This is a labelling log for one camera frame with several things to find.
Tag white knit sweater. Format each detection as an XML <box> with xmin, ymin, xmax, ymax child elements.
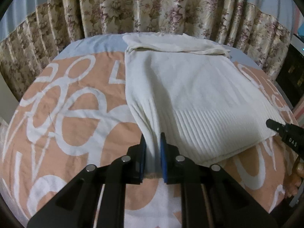
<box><xmin>123</xmin><ymin>33</ymin><xmax>283</xmax><ymax>173</ymax></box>

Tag person's right hand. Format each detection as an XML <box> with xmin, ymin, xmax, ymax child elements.
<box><xmin>284</xmin><ymin>157</ymin><xmax>303</xmax><ymax>199</ymax></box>

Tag dark furniture at right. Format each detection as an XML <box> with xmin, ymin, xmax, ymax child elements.
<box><xmin>275</xmin><ymin>34</ymin><xmax>303</xmax><ymax>110</ymax></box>

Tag orange white patterned bed cover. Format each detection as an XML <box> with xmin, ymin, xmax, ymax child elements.
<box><xmin>1</xmin><ymin>35</ymin><xmax>297</xmax><ymax>227</ymax></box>

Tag floral curtain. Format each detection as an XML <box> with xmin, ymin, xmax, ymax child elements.
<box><xmin>1</xmin><ymin>0</ymin><xmax>296</xmax><ymax>99</ymax></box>

